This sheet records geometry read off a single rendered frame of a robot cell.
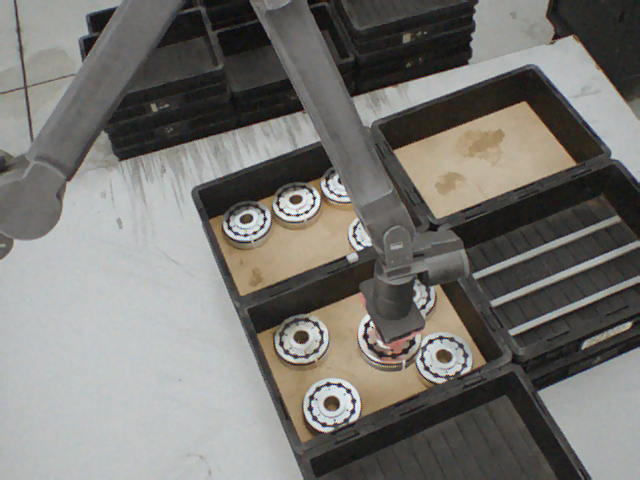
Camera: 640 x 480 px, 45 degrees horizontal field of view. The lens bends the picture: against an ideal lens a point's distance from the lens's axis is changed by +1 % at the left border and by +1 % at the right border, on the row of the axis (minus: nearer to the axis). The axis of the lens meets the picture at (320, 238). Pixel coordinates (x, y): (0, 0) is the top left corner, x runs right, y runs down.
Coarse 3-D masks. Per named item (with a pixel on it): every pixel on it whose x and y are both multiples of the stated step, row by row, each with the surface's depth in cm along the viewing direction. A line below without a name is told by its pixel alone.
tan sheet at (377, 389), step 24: (312, 312) 148; (336, 312) 147; (360, 312) 147; (264, 336) 146; (336, 336) 144; (336, 360) 142; (360, 360) 141; (480, 360) 139; (288, 384) 140; (312, 384) 139; (360, 384) 139; (384, 384) 138; (408, 384) 138; (288, 408) 137; (336, 408) 136; (312, 432) 134
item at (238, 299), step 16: (368, 128) 160; (320, 144) 159; (272, 160) 157; (384, 160) 155; (224, 176) 156; (240, 176) 156; (400, 176) 152; (192, 192) 154; (416, 208) 147; (208, 224) 149; (224, 272) 142; (304, 272) 141; (320, 272) 141; (272, 288) 140; (240, 304) 139
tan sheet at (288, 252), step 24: (216, 216) 163; (336, 216) 160; (288, 240) 158; (312, 240) 157; (336, 240) 157; (240, 264) 155; (264, 264) 155; (288, 264) 154; (312, 264) 154; (240, 288) 152
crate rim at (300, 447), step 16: (368, 256) 142; (336, 272) 141; (288, 288) 140; (464, 288) 137; (256, 304) 138; (480, 304) 135; (256, 336) 134; (496, 336) 131; (256, 352) 133; (480, 368) 128; (272, 384) 129; (448, 384) 127; (416, 400) 126; (288, 416) 126; (368, 416) 125; (384, 416) 124; (288, 432) 124; (304, 448) 122
